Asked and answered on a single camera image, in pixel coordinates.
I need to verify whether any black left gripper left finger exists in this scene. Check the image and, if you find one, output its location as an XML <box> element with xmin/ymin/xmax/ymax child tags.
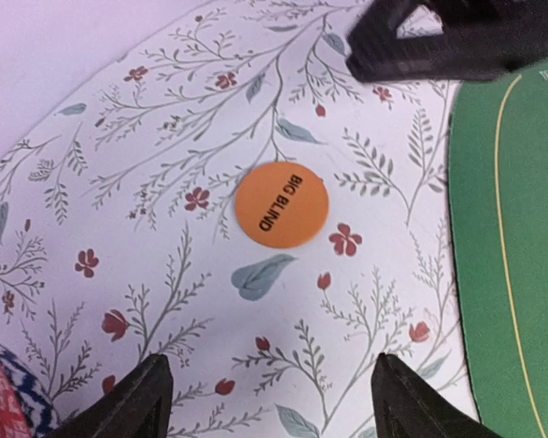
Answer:
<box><xmin>50</xmin><ymin>354</ymin><xmax>174</xmax><ymax>438</ymax></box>

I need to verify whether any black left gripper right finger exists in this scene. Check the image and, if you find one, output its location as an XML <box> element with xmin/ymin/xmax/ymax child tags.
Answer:
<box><xmin>371</xmin><ymin>353</ymin><xmax>499</xmax><ymax>438</ymax></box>

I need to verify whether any orange big blind button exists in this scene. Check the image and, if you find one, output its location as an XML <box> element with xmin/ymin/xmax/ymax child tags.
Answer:
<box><xmin>234</xmin><ymin>162</ymin><xmax>330</xmax><ymax>249</ymax></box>

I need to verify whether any green round poker mat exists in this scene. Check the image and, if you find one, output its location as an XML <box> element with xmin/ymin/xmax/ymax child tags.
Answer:
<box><xmin>448</xmin><ymin>61</ymin><xmax>548</xmax><ymax>437</ymax></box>

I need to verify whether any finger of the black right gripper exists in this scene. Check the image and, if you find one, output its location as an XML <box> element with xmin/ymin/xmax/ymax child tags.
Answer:
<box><xmin>346</xmin><ymin>0</ymin><xmax>548</xmax><ymax>83</ymax></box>

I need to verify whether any white floral tablecloth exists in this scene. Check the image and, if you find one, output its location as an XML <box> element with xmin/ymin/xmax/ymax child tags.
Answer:
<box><xmin>0</xmin><ymin>1</ymin><xmax>476</xmax><ymax>437</ymax></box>

